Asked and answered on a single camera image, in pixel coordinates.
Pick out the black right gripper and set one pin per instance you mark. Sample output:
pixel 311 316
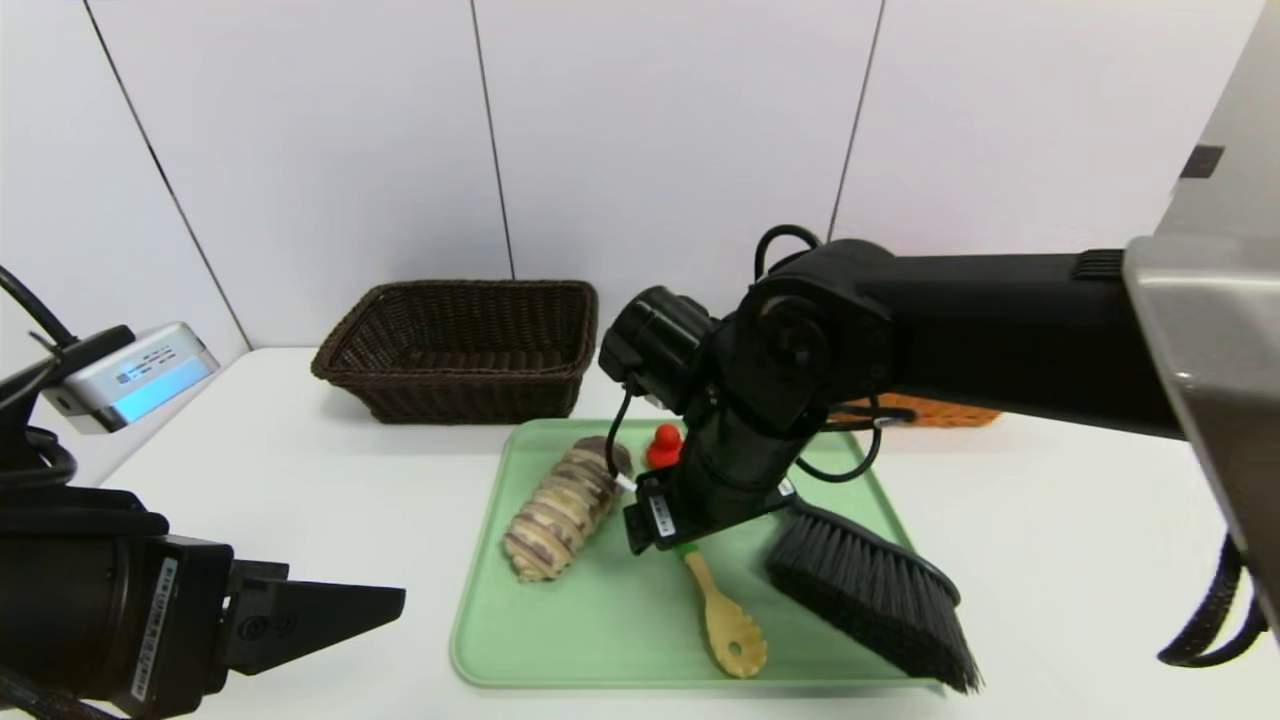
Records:
pixel 662 518

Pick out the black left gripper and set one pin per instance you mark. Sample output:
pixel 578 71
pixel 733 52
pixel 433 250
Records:
pixel 185 622

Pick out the swirled purple bread roll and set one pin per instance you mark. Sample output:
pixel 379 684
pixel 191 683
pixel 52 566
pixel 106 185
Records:
pixel 560 510

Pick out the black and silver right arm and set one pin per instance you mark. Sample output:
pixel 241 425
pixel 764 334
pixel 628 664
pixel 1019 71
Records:
pixel 1000 320

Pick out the dark brown wicker basket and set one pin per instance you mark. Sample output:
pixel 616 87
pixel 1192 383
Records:
pixel 470 400

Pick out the orange wicker basket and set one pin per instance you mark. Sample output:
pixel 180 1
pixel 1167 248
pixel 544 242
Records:
pixel 950 413

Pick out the red rubber duck toy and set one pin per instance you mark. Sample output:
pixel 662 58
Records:
pixel 661 452

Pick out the light green plastic tray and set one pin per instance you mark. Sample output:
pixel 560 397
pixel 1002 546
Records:
pixel 600 640

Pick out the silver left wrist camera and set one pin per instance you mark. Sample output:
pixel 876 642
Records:
pixel 140 378

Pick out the dark wall bracket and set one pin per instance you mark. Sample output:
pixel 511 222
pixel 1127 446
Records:
pixel 1200 162

